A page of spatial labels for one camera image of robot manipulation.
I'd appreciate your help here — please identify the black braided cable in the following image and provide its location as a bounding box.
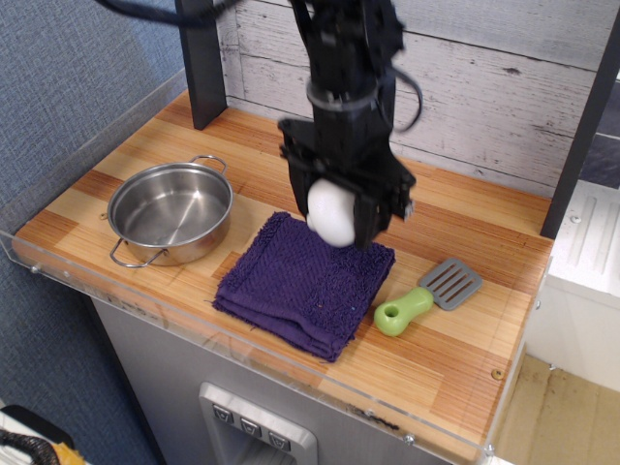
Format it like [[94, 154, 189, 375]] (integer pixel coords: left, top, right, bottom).
[[0, 428, 59, 465]]

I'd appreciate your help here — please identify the clear acrylic guard rail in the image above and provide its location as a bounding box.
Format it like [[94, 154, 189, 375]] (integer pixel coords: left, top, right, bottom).
[[1, 58, 559, 463]]

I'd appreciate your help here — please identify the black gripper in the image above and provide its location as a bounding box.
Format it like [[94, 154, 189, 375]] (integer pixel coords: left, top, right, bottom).
[[278, 94, 416, 250]]

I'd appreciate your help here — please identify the yellow object at corner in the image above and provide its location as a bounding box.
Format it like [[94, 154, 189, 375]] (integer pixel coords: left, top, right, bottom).
[[49, 443, 86, 465]]

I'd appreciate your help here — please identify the right dark grey post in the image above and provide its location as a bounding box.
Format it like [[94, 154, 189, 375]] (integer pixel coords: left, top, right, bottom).
[[540, 13, 619, 239]]

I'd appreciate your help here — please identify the folded purple cloth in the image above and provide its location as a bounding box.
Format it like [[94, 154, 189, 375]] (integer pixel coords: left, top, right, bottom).
[[213, 212, 395, 362]]

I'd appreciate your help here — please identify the white egg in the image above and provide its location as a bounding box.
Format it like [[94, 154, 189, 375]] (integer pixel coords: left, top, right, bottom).
[[306, 179, 356, 248]]

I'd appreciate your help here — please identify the green grey toy spatula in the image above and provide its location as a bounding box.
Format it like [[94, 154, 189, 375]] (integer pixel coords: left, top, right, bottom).
[[374, 258, 483, 337]]

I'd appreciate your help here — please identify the white toy sink unit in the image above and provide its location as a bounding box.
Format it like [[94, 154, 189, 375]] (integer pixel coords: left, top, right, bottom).
[[524, 180, 619, 390]]

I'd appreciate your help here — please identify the silver dispenser button panel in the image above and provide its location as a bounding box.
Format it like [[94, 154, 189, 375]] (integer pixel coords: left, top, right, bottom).
[[199, 382, 319, 464]]

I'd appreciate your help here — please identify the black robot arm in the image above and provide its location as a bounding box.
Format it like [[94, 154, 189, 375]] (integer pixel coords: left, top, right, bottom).
[[278, 1, 419, 249]]

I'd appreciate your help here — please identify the grey toy fridge cabinet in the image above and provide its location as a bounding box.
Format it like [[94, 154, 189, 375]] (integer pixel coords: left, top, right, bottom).
[[94, 300, 442, 464]]

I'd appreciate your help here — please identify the small steel pot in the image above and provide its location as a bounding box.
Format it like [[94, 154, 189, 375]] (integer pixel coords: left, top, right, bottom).
[[108, 155, 233, 268]]

